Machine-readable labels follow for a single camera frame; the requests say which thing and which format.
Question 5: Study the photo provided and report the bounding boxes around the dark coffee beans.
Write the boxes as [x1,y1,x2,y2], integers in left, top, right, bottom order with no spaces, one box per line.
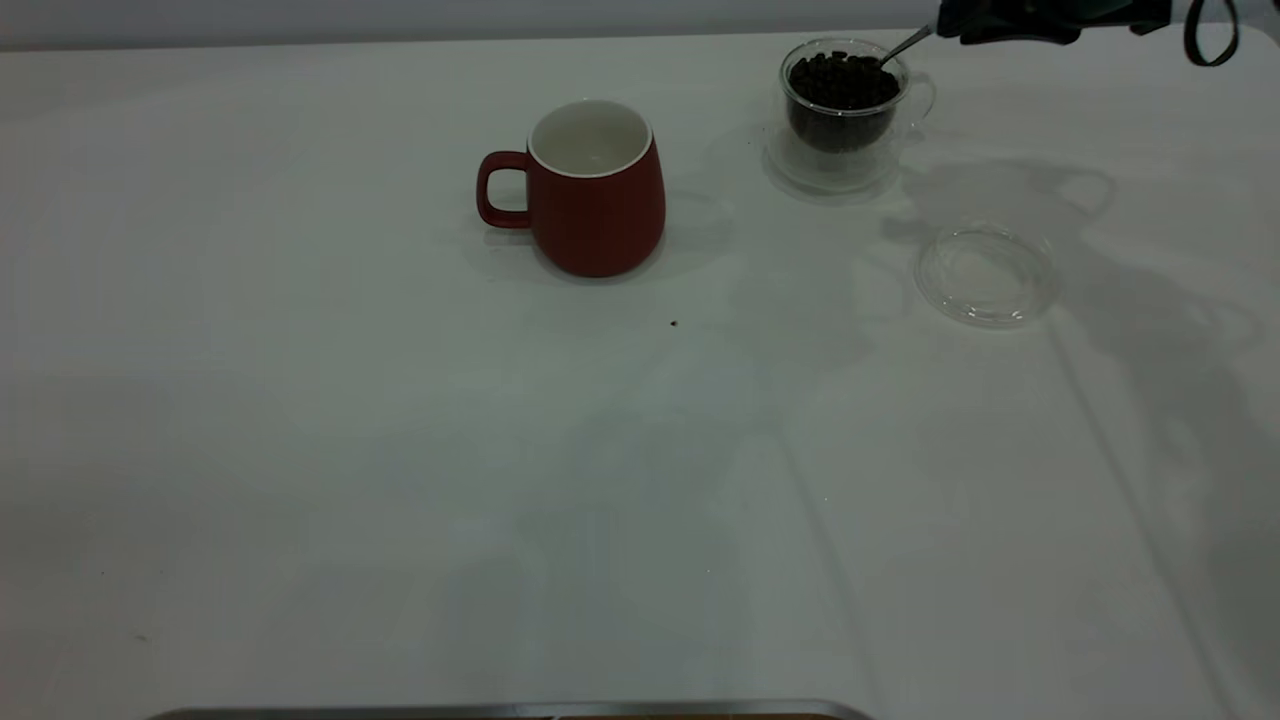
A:
[787,53,901,154]

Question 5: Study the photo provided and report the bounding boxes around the clear round glass dish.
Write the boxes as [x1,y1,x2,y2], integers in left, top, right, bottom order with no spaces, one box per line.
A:
[912,222,1059,329]

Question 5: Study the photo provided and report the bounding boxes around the clear glass cup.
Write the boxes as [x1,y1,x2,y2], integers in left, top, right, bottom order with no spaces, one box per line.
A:
[765,38,937,194]

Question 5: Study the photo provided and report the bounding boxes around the black cable loop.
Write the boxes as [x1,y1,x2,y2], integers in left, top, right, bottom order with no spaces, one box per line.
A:
[1184,0,1242,69]

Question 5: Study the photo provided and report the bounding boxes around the metal spoon pale blue handle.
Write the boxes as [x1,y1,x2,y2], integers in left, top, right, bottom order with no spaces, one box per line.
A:
[878,25,941,69]

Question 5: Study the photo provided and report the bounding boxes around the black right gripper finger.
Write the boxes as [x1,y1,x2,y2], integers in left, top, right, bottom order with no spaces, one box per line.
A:
[940,20,1086,47]
[937,0,1171,33]

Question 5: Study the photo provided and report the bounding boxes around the red ceramic mug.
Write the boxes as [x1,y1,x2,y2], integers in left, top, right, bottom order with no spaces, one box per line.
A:
[475,98,668,280]

